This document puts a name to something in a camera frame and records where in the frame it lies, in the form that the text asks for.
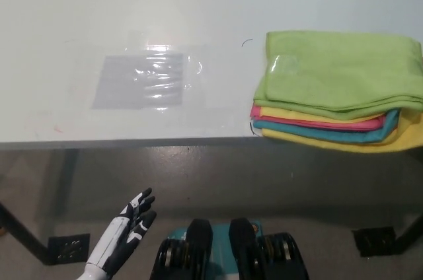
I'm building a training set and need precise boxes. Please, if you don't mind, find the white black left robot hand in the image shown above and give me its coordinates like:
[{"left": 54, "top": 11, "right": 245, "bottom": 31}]
[{"left": 85, "top": 188, "right": 157, "bottom": 275}]

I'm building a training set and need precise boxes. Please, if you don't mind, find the thin yellow microfibre cloth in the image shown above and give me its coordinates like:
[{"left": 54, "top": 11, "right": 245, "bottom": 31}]
[{"left": 259, "top": 106, "right": 388, "bottom": 126}]

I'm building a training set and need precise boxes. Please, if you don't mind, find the pink microfibre cloth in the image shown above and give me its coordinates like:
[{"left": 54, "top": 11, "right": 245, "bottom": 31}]
[{"left": 249, "top": 104, "right": 387, "bottom": 133}]

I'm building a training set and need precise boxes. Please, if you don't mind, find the teal microfibre cloth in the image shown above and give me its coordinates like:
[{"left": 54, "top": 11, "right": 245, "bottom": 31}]
[{"left": 252, "top": 109, "right": 401, "bottom": 145}]

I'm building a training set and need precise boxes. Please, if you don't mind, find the green microfibre cloth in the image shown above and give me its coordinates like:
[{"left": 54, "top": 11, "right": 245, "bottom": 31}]
[{"left": 253, "top": 30, "right": 423, "bottom": 121}]

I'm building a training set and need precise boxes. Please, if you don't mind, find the black table foot plate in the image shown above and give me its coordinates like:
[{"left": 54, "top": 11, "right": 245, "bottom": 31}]
[
  {"left": 351, "top": 226, "right": 397, "bottom": 258},
  {"left": 48, "top": 233, "right": 91, "bottom": 265}
]

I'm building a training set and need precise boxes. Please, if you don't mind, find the clear plastic bag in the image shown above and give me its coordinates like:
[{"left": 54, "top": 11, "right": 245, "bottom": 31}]
[{"left": 91, "top": 53, "right": 184, "bottom": 110}]

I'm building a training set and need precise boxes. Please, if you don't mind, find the clear plastic film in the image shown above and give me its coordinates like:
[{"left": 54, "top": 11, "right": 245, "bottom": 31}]
[{"left": 64, "top": 30, "right": 234, "bottom": 126}]

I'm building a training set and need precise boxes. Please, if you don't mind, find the clear plastic cloth patch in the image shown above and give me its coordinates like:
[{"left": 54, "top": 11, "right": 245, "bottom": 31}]
[{"left": 270, "top": 54, "right": 301, "bottom": 80}]

